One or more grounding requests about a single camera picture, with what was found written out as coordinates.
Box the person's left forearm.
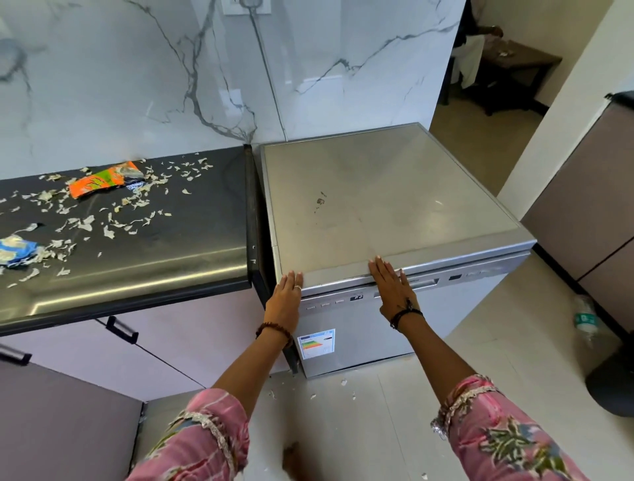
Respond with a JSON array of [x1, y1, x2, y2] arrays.
[[212, 324, 294, 419]]

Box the lavender tall cabinet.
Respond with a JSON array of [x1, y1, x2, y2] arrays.
[[521, 91, 634, 334]]

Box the blue and white wrapper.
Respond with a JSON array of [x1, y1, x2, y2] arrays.
[[0, 235, 41, 269]]

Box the person's right hand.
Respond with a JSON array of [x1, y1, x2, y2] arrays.
[[368, 256, 422, 323]]

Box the clear plastic water bottle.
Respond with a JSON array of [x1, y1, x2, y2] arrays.
[[572, 294, 603, 349]]

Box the scattered torn paper scraps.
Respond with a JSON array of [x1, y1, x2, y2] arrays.
[[0, 158, 215, 291]]

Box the person's right forearm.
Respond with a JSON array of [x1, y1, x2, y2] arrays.
[[394, 312, 478, 412]]

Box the white cloth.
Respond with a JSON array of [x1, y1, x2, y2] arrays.
[[458, 35, 487, 90]]

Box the person's left hand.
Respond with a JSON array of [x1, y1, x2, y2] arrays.
[[264, 271, 304, 332]]

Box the pink floral patterned garment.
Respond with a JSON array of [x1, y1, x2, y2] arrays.
[[126, 374, 590, 481]]

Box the brown wooden table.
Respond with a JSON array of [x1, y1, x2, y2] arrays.
[[475, 37, 563, 118]]

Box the paper bits on floor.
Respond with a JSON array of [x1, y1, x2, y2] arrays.
[[266, 378, 358, 403]]

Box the black round bin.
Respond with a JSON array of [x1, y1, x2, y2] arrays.
[[585, 342, 634, 418]]

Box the orange snack wrapper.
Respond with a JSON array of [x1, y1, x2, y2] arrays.
[[68, 162, 145, 199]]

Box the colourful energy label sticker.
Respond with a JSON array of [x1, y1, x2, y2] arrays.
[[296, 328, 336, 361]]

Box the lavender base cabinet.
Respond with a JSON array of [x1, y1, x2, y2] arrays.
[[0, 144, 300, 481]]

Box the black cabinet handle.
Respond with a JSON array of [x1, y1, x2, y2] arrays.
[[0, 344, 33, 367], [105, 315, 139, 346]]

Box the brown beaded bracelet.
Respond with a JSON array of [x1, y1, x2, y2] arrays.
[[256, 322, 294, 349]]

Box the person's foot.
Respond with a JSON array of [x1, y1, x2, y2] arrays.
[[281, 441, 312, 481]]

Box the black thread bracelet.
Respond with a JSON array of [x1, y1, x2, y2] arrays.
[[390, 299, 425, 331]]

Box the silver freestanding dishwasher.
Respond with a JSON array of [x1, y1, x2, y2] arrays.
[[260, 122, 538, 379]]

